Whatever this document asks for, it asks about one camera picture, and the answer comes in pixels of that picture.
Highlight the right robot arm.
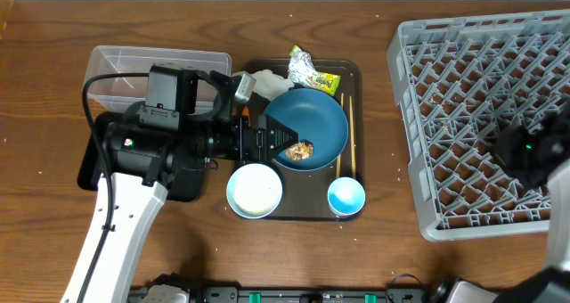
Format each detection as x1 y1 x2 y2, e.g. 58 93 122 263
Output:
492 107 569 303

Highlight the light blue cup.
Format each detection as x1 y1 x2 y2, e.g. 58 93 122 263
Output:
327 177 366 217

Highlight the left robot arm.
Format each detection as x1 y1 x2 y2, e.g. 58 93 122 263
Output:
63 63 298 302

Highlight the clear plastic bin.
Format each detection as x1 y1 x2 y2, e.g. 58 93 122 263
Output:
85 45 232 113

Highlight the light blue rice plate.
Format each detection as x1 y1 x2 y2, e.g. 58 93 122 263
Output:
226 163 283 219

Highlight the brown food scrap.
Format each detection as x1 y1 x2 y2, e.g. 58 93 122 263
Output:
286 141 314 162

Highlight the black plastic tray bin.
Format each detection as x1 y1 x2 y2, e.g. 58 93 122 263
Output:
77 111 208 202

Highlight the dark brown serving tray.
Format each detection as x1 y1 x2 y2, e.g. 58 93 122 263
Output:
248 60 364 222

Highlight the grey dishwasher rack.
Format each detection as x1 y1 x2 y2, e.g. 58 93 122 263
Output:
387 10 569 242

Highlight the right wooden chopstick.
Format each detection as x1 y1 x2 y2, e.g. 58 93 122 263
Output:
349 95 356 180

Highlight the foil snack wrapper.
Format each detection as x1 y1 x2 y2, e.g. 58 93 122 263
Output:
288 45 341 96

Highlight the crumpled white napkin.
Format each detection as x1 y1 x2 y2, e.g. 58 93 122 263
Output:
252 70 294 101

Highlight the orange carrot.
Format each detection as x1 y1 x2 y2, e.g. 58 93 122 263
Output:
241 106 249 127

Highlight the large blue bowl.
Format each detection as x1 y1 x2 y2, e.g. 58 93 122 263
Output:
264 88 349 171

